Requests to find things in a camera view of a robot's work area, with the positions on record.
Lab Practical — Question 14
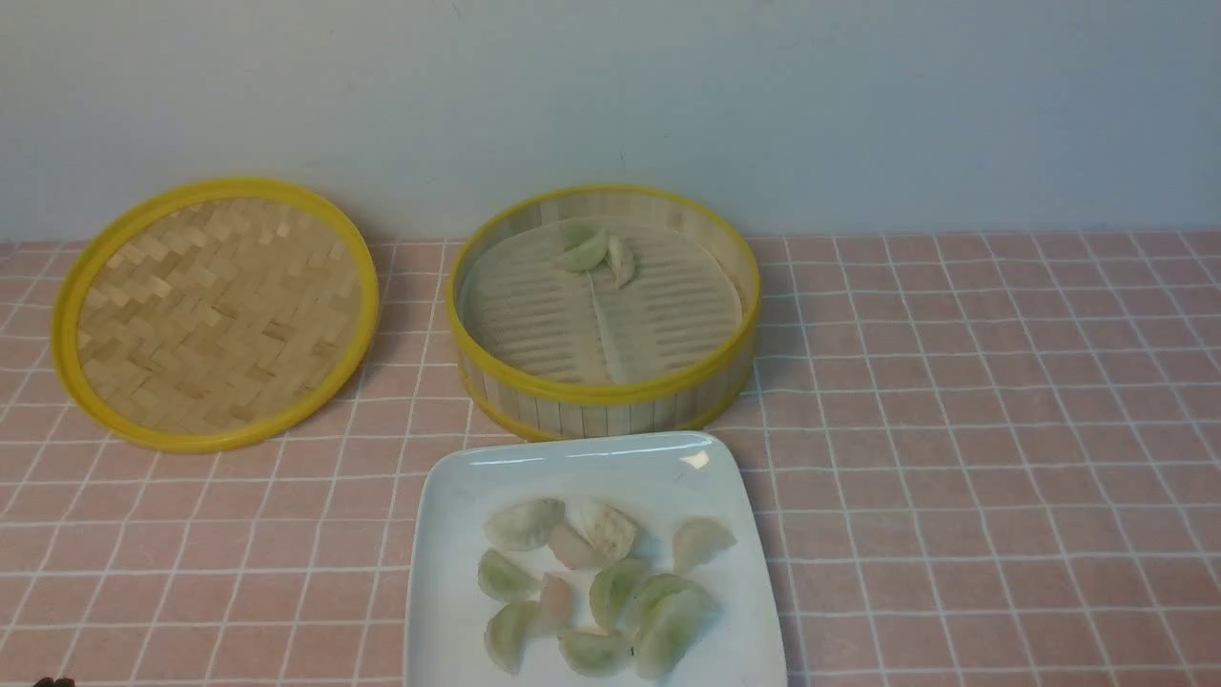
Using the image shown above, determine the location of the green dumpling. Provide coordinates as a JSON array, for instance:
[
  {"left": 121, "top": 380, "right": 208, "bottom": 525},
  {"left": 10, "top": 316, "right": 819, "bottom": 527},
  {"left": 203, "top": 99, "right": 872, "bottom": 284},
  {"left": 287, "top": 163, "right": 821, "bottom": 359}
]
[
  {"left": 624, "top": 572, "right": 719, "bottom": 631},
  {"left": 557, "top": 628, "right": 632, "bottom": 677},
  {"left": 632, "top": 591, "right": 714, "bottom": 681},
  {"left": 556, "top": 223, "right": 611, "bottom": 273},
  {"left": 484, "top": 600, "right": 540, "bottom": 676}
]

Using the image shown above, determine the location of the white square plate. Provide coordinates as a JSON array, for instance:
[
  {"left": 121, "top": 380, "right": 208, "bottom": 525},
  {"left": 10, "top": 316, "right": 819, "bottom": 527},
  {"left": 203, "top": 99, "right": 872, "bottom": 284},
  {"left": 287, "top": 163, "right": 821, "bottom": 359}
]
[{"left": 403, "top": 431, "right": 788, "bottom": 686}]

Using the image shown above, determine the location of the pale dumpling top centre plate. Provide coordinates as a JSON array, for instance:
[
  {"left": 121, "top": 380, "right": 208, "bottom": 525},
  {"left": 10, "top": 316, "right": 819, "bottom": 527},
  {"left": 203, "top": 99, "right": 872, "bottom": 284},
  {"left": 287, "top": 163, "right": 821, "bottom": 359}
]
[{"left": 581, "top": 503, "right": 639, "bottom": 565}]

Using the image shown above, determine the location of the pale dumpling plate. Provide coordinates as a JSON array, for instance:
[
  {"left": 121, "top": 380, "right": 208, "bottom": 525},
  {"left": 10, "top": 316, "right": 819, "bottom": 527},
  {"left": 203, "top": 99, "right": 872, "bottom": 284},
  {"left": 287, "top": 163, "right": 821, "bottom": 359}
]
[
  {"left": 672, "top": 517, "right": 736, "bottom": 575},
  {"left": 484, "top": 497, "right": 567, "bottom": 552},
  {"left": 581, "top": 503, "right": 639, "bottom": 565}
]

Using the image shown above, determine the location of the pale dumpling top left plate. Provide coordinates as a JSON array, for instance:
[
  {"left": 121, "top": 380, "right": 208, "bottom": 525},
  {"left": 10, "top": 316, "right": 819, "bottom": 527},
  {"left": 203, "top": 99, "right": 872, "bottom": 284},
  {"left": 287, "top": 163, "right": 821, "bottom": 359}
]
[{"left": 484, "top": 497, "right": 567, "bottom": 552}]

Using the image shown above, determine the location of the pinkish dumpling centre plate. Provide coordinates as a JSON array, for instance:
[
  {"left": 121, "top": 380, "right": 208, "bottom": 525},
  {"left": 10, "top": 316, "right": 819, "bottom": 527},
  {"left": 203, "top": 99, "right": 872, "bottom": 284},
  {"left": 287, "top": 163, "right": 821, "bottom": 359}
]
[{"left": 547, "top": 521, "right": 604, "bottom": 570}]

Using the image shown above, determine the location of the pale dumpling right plate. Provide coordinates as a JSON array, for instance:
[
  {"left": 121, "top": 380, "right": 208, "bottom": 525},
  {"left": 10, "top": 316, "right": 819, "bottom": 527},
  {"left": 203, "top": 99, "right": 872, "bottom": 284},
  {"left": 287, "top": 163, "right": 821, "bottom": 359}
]
[{"left": 672, "top": 517, "right": 736, "bottom": 575}]

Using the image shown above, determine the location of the green dumpling centre plate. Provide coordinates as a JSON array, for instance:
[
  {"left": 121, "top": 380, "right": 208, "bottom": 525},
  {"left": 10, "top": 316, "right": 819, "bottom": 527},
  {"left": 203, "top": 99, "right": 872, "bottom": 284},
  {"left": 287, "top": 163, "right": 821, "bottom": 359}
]
[{"left": 589, "top": 556, "right": 652, "bottom": 635}]

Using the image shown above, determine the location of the green dumpling plate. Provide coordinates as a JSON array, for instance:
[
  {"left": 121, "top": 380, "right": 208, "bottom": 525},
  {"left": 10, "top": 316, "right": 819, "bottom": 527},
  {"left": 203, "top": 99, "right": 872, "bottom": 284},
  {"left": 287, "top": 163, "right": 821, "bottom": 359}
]
[
  {"left": 477, "top": 548, "right": 540, "bottom": 604},
  {"left": 589, "top": 556, "right": 652, "bottom": 635}
]

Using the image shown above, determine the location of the green dumpling left plate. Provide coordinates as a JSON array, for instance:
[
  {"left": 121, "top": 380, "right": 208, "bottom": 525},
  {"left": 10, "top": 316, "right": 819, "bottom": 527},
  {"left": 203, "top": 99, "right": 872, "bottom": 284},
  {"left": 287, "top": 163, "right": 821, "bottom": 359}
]
[{"left": 477, "top": 548, "right": 540, "bottom": 604}]

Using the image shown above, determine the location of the bamboo steamer basket yellow rim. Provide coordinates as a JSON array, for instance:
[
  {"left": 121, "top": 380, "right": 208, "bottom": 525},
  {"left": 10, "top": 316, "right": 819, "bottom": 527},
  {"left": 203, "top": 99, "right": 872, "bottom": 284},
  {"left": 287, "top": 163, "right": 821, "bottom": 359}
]
[{"left": 446, "top": 184, "right": 762, "bottom": 441}]

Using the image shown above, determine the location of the white mesh steamer liner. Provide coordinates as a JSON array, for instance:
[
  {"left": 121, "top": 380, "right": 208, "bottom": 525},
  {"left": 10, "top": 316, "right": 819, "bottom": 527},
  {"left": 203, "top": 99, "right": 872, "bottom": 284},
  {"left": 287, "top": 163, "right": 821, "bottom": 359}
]
[{"left": 458, "top": 218, "right": 744, "bottom": 386}]

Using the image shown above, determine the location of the pinkish dumpling lower centre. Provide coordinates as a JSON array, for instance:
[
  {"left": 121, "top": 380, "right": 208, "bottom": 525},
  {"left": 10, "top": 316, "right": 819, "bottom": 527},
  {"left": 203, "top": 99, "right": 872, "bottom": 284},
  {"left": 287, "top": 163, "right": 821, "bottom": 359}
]
[{"left": 530, "top": 572, "right": 574, "bottom": 636}]

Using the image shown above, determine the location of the bamboo steamer lid yellow rim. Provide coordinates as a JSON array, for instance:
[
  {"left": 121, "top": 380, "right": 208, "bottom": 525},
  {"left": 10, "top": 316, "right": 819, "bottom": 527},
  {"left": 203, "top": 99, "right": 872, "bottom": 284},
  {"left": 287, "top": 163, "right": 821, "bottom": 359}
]
[{"left": 50, "top": 177, "right": 381, "bottom": 453}]

